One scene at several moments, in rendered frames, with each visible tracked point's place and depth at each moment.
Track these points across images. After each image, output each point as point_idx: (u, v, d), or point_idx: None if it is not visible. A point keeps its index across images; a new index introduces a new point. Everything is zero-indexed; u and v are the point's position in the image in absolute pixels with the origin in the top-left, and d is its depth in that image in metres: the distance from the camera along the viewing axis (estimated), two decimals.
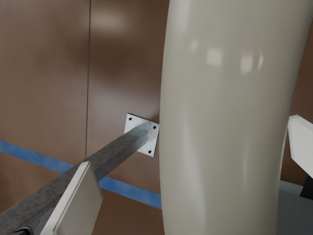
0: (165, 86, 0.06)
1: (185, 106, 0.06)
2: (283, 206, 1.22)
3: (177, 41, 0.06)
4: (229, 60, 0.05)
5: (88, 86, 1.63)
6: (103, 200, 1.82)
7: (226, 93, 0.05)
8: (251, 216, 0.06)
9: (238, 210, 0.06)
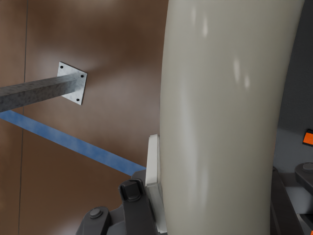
0: (166, 60, 0.07)
1: (185, 77, 0.06)
2: None
3: (178, 16, 0.06)
4: (226, 32, 0.05)
5: (26, 34, 1.71)
6: (37, 146, 1.93)
7: (223, 64, 0.06)
8: (246, 184, 0.06)
9: (234, 178, 0.06)
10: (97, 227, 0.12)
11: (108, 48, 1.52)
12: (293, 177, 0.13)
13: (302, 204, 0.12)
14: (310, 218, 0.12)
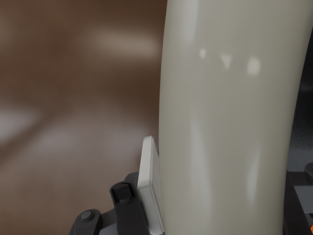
0: (165, 65, 0.06)
1: (187, 84, 0.05)
2: None
3: (179, 15, 0.05)
4: (234, 32, 0.05)
5: None
6: None
7: (231, 69, 0.05)
8: (257, 204, 0.06)
9: (243, 198, 0.06)
10: (89, 230, 0.12)
11: (1, 129, 1.12)
12: (303, 176, 0.13)
13: None
14: None
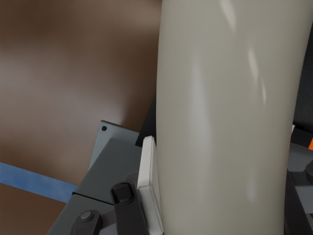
0: (163, 41, 0.06)
1: (186, 58, 0.05)
2: (108, 154, 0.94)
3: None
4: (237, 1, 0.04)
5: None
6: None
7: (233, 41, 0.05)
8: (259, 186, 0.05)
9: (245, 179, 0.05)
10: (88, 230, 0.12)
11: None
12: (304, 176, 0.13)
13: None
14: None
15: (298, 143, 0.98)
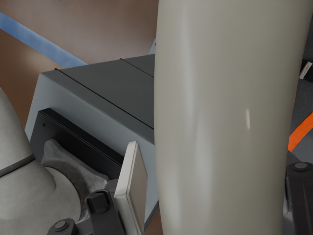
0: (160, 31, 0.06)
1: (183, 47, 0.05)
2: (153, 57, 1.25)
3: None
4: None
5: None
6: (3, 44, 1.76)
7: (231, 28, 0.05)
8: (257, 178, 0.05)
9: (242, 171, 0.05)
10: None
11: None
12: None
13: None
14: None
15: (311, 79, 1.12)
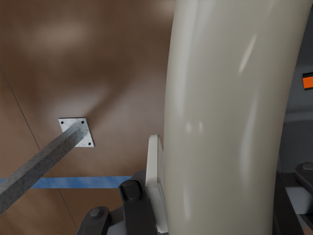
0: None
1: None
2: None
3: None
4: None
5: (20, 108, 1.82)
6: (78, 197, 2.03)
7: None
8: None
9: None
10: (97, 227, 0.12)
11: (91, 88, 1.57)
12: (293, 177, 0.13)
13: (302, 204, 0.12)
14: (310, 218, 0.12)
15: None
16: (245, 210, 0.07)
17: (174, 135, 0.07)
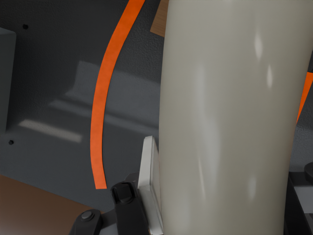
0: None
1: None
2: None
3: None
4: None
5: None
6: None
7: None
8: None
9: None
10: (89, 230, 0.12)
11: None
12: (302, 176, 0.13)
13: (312, 203, 0.12)
14: None
15: None
16: (255, 217, 0.06)
17: (172, 128, 0.06)
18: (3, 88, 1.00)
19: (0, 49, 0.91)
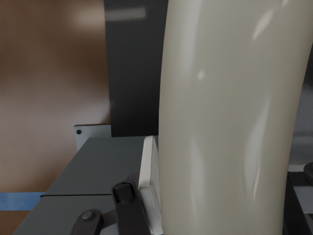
0: None
1: None
2: (83, 153, 0.99)
3: None
4: None
5: None
6: None
7: None
8: None
9: None
10: (90, 229, 0.12)
11: None
12: (302, 176, 0.13)
13: (312, 204, 0.12)
14: None
15: None
16: (254, 209, 0.06)
17: (171, 120, 0.06)
18: None
19: None
